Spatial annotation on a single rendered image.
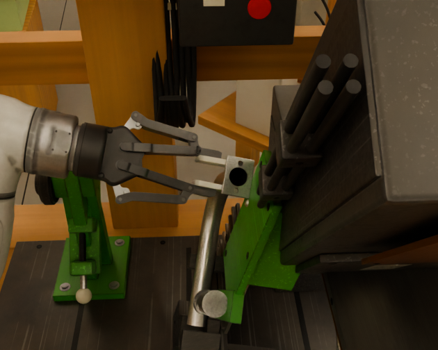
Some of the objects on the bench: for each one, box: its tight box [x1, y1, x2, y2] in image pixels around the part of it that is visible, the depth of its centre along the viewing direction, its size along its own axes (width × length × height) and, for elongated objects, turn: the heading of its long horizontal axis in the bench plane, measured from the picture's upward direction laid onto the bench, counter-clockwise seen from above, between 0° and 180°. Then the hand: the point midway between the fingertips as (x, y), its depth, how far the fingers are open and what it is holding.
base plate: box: [0, 235, 438, 350], centre depth 100 cm, size 42×110×2 cm, turn 93°
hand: (219, 175), depth 80 cm, fingers closed on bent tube, 3 cm apart
